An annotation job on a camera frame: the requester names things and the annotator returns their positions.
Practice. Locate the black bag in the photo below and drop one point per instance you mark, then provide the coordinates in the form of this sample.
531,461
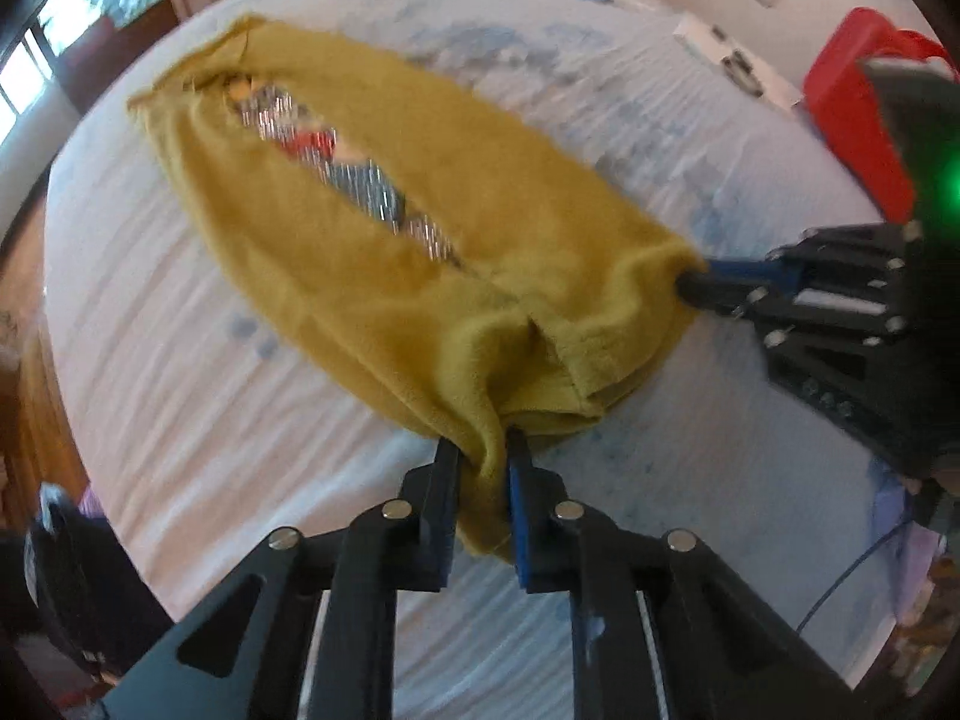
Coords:
82,585

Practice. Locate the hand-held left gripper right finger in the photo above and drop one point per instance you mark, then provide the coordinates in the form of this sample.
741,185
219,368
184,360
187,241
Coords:
523,532

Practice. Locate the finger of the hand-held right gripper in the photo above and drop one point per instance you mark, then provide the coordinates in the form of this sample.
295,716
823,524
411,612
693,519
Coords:
750,268
712,291

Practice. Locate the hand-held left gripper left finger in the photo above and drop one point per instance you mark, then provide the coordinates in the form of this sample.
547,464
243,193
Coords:
442,525

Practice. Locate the black pen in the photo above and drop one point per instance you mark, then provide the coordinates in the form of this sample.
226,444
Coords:
739,64

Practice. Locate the red small suitcase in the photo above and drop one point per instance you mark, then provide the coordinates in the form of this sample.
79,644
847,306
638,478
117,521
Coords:
855,105

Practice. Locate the white paper sheet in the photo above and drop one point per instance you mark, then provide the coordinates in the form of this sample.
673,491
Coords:
705,37

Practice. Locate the mustard yellow t-shirt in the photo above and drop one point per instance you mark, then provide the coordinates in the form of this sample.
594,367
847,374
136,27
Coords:
360,262

